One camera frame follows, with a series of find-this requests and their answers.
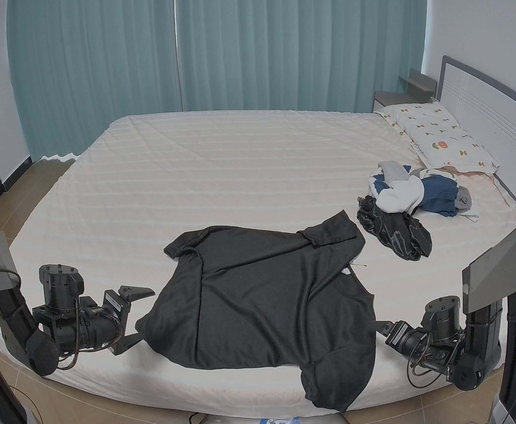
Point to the blue-green curtain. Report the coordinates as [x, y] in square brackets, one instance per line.
[94, 60]
[302, 38]

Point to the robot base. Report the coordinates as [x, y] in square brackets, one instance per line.
[280, 421]

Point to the pile of clothes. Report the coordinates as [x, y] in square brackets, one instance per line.
[399, 197]

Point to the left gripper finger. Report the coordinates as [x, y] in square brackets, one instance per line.
[127, 343]
[134, 292]

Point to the black T-shirt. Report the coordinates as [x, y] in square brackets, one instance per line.
[262, 303]

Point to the grey bedside table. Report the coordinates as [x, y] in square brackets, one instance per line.
[390, 99]

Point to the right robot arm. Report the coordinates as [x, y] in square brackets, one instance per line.
[483, 281]

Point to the black printed garment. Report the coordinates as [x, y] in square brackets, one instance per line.
[395, 236]

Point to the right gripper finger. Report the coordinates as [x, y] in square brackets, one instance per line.
[384, 327]

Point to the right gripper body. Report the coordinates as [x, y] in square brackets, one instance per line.
[410, 340]

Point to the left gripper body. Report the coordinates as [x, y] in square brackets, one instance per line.
[98, 329]

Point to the bed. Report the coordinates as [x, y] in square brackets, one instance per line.
[240, 170]

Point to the white printed pillow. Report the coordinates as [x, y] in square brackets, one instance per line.
[439, 135]

